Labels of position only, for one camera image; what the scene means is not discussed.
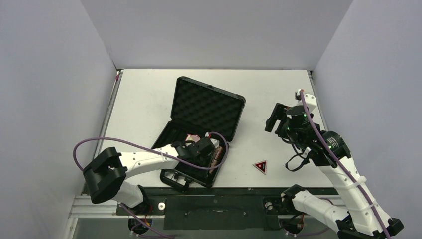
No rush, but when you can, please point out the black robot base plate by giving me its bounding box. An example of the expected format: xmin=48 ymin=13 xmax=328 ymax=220
xmin=134 ymin=187 xmax=299 ymax=231

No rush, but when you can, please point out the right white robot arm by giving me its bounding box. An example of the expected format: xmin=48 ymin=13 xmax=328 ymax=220
xmin=265 ymin=103 xmax=404 ymax=239

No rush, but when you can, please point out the red black triangular card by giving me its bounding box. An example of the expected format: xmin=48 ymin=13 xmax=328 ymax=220
xmin=253 ymin=160 xmax=268 ymax=175

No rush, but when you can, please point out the red playing card box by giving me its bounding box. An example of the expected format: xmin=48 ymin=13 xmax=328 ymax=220
xmin=185 ymin=134 xmax=201 ymax=142

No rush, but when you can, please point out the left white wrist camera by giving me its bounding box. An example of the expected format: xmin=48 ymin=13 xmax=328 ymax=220
xmin=206 ymin=133 xmax=220 ymax=149

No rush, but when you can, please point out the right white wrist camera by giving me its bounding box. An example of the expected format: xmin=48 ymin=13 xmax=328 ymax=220
xmin=295 ymin=89 xmax=317 ymax=113

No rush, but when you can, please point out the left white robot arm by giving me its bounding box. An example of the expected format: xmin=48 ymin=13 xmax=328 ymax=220
xmin=83 ymin=137 xmax=219 ymax=214

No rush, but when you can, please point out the poker chip roll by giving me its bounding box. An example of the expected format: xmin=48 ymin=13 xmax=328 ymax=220
xmin=211 ymin=146 xmax=224 ymax=167

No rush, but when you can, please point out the black foam-lined carrying case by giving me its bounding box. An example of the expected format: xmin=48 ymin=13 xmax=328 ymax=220
xmin=152 ymin=76 xmax=246 ymax=192

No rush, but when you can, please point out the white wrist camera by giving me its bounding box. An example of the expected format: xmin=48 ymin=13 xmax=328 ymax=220
xmin=295 ymin=89 xmax=317 ymax=113
xmin=206 ymin=133 xmax=220 ymax=149

